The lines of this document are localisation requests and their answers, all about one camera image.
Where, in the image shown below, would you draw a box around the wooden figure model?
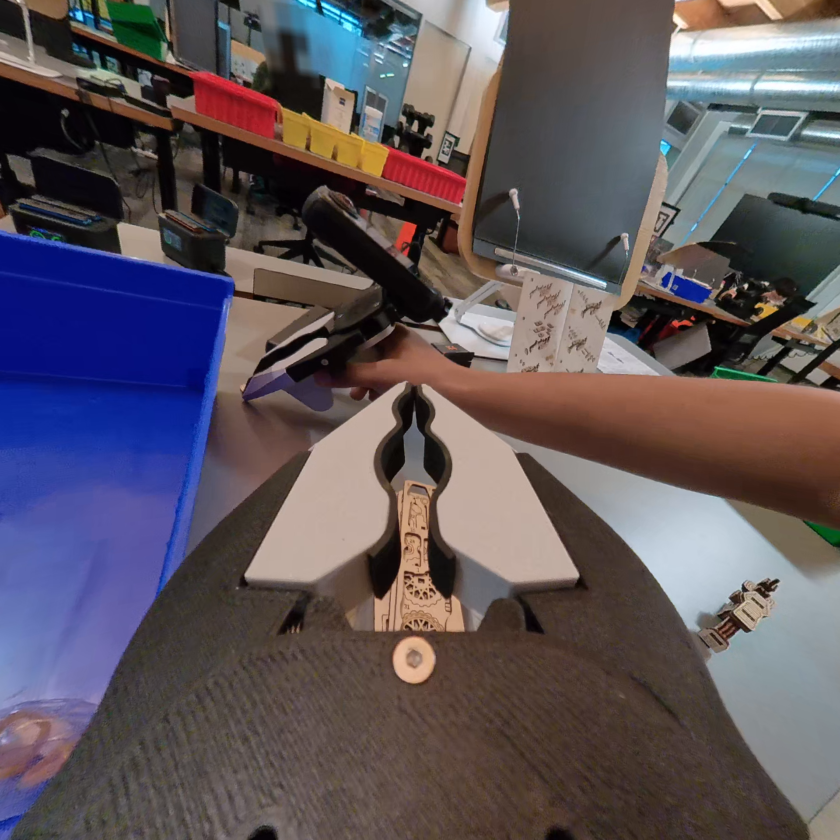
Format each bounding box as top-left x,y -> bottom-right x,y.
697,577 -> 782,655

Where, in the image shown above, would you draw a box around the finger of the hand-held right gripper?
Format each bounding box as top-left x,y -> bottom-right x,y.
241,367 -> 336,413
264,311 -> 340,363

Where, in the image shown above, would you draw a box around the white carton box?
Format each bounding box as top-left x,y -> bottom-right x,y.
322,77 -> 358,135

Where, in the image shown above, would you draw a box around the blue plastic bin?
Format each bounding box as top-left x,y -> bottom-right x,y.
0,230 -> 236,808

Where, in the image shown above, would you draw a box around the black monitor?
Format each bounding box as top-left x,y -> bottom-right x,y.
167,0 -> 231,73
709,192 -> 840,290

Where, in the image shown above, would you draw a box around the open cardboard box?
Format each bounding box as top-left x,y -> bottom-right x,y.
659,241 -> 736,271

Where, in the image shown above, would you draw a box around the printed assembly instruction sheet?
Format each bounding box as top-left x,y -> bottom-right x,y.
507,272 -> 616,374

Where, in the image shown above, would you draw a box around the dark document holder board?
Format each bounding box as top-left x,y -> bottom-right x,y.
438,0 -> 677,345

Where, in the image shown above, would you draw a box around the black dumbbell rack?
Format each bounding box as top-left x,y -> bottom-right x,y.
392,104 -> 435,158

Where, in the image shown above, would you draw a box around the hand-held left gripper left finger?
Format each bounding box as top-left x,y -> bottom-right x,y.
243,381 -> 417,599

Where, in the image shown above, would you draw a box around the red plastic bin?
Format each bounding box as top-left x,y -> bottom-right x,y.
190,71 -> 284,140
381,146 -> 468,206

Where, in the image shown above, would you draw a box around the long wooden table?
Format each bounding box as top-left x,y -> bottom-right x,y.
0,62 -> 468,263

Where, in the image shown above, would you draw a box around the clear wrapped brown item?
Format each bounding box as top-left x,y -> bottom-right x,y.
0,699 -> 83,788

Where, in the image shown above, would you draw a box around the black battery charger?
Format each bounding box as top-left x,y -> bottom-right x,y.
10,154 -> 126,253
157,184 -> 238,275

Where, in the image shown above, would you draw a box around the white paper sheets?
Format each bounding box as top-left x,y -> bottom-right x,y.
594,346 -> 662,376

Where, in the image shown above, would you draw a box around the wooden parts sheet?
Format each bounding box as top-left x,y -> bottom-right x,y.
373,479 -> 466,633

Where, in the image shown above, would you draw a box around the blue storage box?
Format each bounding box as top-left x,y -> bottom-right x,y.
659,270 -> 713,304

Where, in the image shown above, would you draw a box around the grey desk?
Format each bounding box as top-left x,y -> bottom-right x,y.
115,223 -> 840,821

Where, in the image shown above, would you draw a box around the person's right hand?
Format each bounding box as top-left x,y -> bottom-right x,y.
314,325 -> 473,403

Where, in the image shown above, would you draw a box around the person's right forearm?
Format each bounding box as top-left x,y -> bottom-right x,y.
453,367 -> 840,526

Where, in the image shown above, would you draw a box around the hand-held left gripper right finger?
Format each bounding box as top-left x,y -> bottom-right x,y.
413,382 -> 581,601

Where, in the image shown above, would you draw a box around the black office chair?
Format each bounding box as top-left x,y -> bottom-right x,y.
252,197 -> 329,270

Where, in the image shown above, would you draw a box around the silver ventilation duct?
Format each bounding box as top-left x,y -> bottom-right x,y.
664,18 -> 840,148

